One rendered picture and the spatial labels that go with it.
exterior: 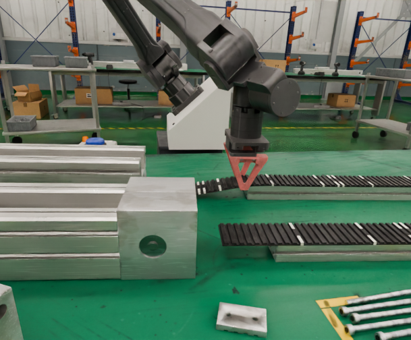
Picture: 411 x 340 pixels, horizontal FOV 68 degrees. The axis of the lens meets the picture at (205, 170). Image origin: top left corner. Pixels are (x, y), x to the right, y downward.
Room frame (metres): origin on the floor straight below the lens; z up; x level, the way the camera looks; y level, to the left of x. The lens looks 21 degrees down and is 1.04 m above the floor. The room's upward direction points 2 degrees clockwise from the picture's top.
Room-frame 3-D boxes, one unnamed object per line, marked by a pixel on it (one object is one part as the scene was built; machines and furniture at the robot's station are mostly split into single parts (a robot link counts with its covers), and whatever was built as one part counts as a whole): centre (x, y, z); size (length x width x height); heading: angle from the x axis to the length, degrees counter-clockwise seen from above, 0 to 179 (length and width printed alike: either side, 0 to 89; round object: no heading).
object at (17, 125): (3.23, 1.69, 0.50); 1.03 x 0.55 x 1.01; 113
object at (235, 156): (0.54, -0.07, 0.85); 0.07 x 0.07 x 0.09; 5
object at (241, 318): (0.24, -0.04, 0.78); 0.05 x 0.03 x 0.01; 82
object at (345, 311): (0.27, -0.20, 0.78); 0.11 x 0.01 x 0.01; 104
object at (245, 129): (0.55, -0.07, 0.92); 0.10 x 0.07 x 0.07; 5
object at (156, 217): (0.36, 0.06, 0.83); 0.12 x 0.09 x 0.10; 5
